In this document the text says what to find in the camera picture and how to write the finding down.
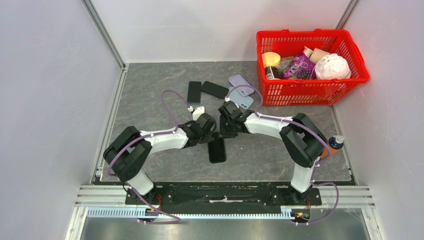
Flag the black phone teal edge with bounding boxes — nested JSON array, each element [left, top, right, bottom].
[[186, 81, 202, 104]]

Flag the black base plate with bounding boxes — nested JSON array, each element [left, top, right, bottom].
[[144, 181, 322, 214]]

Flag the light blue phone case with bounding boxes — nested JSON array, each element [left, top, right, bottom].
[[228, 86, 254, 110]]

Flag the red plastic basket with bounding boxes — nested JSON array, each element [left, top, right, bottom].
[[256, 28, 370, 106]]

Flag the lilac phone case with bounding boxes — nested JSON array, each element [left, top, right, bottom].
[[228, 74, 255, 97]]

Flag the purple snack bag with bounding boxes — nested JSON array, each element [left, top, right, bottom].
[[282, 52, 316, 80]]

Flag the white plastic bag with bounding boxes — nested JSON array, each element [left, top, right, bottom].
[[314, 53, 352, 80]]

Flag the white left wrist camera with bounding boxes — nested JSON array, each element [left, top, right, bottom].
[[192, 106, 206, 121]]

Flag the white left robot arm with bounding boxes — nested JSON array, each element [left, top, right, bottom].
[[102, 113, 217, 204]]

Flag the black phone silver edge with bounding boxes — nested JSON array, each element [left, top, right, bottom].
[[207, 132, 227, 164]]

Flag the yellow lid jar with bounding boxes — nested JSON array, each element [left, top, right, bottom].
[[261, 51, 282, 80]]

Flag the orange pump bottle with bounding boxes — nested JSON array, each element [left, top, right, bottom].
[[321, 135, 345, 160]]

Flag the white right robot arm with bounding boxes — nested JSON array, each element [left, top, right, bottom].
[[218, 101, 329, 205]]

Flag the beige cardboard tube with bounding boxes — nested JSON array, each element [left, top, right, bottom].
[[309, 48, 331, 64]]

